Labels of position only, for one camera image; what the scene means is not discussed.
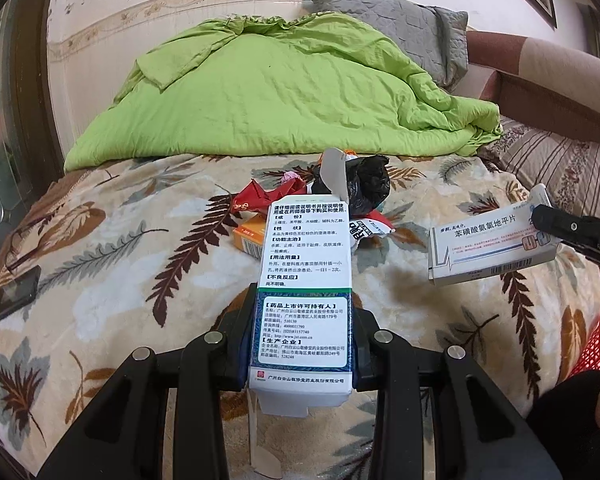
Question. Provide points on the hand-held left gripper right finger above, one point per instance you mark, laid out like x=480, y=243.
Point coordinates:
x=362, y=350

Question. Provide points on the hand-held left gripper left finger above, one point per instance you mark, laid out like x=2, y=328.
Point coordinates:
x=241, y=347

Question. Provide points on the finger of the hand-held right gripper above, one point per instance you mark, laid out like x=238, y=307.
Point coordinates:
x=550, y=222

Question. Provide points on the white medicine box blue label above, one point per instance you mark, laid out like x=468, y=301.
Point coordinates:
x=305, y=280

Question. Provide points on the brown patterned bed sheet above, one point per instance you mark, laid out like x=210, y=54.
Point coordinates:
x=555, y=165

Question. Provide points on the small orange box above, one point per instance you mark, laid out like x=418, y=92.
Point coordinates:
x=250, y=235

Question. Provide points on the white and red wrapper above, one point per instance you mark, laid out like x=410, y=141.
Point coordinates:
x=372, y=230

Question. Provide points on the red plastic basket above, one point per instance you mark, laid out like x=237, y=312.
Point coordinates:
x=597, y=345

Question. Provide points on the leaf printed blanket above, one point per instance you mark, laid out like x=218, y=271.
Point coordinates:
x=130, y=270

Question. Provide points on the brown striped headboard cushion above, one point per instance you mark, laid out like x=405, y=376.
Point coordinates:
x=545, y=80

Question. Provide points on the red crumpled wrapper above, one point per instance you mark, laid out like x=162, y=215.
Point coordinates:
x=260, y=195

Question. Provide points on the black plastic bag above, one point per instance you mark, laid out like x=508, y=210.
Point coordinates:
x=367, y=180

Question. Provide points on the crumpled pinkish paper ball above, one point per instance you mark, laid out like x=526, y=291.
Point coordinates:
x=290, y=178

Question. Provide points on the orange snack wrapper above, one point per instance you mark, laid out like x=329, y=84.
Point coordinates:
x=350, y=152

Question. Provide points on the person's leg in dark trousers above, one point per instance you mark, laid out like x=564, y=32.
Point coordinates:
x=565, y=425

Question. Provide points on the black smartphone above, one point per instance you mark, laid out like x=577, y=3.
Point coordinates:
x=7, y=300

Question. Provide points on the grey quilted pillow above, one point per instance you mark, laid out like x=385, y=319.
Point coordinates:
x=405, y=25

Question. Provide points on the green quilt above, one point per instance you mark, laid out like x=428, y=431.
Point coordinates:
x=260, y=95

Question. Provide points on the wooden door with glass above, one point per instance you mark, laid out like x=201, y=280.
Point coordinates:
x=10, y=125

